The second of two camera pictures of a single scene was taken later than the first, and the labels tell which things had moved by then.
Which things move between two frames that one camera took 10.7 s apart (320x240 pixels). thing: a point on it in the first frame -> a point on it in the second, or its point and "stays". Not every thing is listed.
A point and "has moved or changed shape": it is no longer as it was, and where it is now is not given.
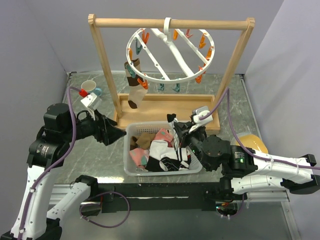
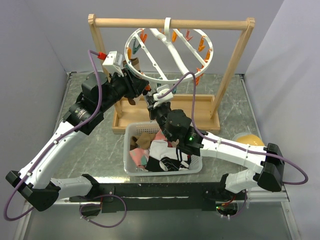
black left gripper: x=104 y=128 -> x=135 y=86
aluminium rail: x=55 y=195 stays
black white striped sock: x=171 y=118 has moved or changed shape
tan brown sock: x=143 y=141 stays
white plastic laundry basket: x=195 y=163 stays
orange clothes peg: x=130 y=53 stays
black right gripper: x=182 y=129 -> x=152 y=110
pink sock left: x=140 y=156 stays
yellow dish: x=250 y=140 stays
